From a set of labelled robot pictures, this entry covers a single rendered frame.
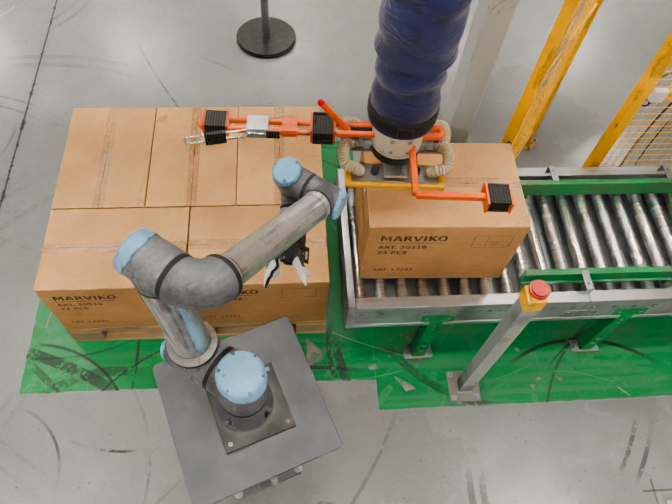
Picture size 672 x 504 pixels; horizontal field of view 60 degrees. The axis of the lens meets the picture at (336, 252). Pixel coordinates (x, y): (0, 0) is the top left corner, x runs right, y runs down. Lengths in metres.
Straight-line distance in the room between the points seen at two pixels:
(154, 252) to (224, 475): 0.92
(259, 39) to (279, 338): 2.54
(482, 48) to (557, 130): 1.09
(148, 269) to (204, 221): 1.35
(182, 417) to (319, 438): 0.46
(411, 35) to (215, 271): 0.78
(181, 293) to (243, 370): 0.57
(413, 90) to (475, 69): 1.50
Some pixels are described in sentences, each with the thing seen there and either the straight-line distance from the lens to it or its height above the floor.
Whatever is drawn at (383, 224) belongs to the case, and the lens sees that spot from 2.12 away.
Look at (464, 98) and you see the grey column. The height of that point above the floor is 0.45.
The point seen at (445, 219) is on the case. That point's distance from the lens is 2.17.
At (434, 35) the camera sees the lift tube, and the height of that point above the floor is 1.73.
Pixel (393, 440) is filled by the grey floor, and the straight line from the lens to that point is 2.80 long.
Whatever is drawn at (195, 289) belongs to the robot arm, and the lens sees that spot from 1.26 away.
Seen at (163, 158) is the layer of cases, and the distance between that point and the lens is 2.86.
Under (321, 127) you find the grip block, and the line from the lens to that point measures 1.95.
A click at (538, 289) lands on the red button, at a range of 2.02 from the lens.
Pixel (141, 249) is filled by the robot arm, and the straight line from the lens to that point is 1.30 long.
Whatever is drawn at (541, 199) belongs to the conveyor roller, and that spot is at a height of 0.55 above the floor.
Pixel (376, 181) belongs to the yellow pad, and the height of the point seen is 1.14.
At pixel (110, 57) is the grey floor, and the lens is 4.26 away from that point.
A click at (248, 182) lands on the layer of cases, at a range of 2.72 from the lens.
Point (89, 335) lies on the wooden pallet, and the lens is 3.01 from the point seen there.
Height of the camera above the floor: 2.70
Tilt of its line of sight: 59 degrees down
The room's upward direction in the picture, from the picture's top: 6 degrees clockwise
